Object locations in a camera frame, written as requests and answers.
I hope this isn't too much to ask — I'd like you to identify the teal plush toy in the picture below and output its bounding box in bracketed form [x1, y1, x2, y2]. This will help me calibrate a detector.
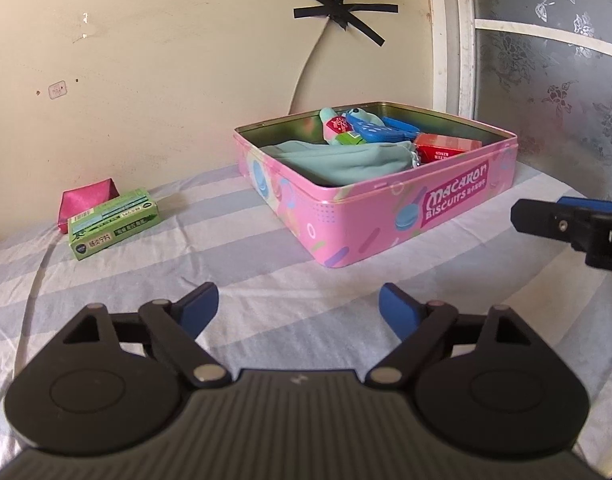
[319, 107, 385, 145]

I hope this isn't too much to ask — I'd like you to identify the red small carton box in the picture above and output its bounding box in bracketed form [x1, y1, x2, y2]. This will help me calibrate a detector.
[414, 133, 483, 164]

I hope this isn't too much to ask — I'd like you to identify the green tea box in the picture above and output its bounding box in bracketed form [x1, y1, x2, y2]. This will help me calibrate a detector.
[68, 188, 161, 261]

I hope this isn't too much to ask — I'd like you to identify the grey white striped bedsheet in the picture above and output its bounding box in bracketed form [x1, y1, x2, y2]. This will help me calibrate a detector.
[0, 165, 612, 474]

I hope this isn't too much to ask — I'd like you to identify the pink macaron biscuit tin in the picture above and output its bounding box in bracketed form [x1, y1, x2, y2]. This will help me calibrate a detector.
[234, 102, 519, 268]

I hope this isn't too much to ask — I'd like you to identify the white wall sticker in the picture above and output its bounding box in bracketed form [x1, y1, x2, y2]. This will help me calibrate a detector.
[48, 80, 68, 100]

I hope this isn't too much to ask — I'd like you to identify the teal cloth pouch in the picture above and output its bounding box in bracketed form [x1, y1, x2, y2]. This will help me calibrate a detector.
[261, 140, 421, 186]

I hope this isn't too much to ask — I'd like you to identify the blue polka dot bow headband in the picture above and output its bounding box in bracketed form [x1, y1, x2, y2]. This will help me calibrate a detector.
[346, 116, 421, 143]

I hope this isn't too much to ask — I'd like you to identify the white cable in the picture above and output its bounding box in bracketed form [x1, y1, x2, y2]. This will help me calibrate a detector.
[287, 0, 347, 116]

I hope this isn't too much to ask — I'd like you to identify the pink fabric wallet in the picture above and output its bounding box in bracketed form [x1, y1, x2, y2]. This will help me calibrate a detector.
[57, 179, 119, 234]

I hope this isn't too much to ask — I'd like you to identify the frosted floral window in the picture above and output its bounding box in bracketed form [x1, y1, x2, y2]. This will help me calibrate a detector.
[429, 0, 612, 200]

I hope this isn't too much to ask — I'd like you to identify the black tape cross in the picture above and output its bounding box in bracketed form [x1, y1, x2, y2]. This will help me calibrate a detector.
[293, 0, 399, 47]

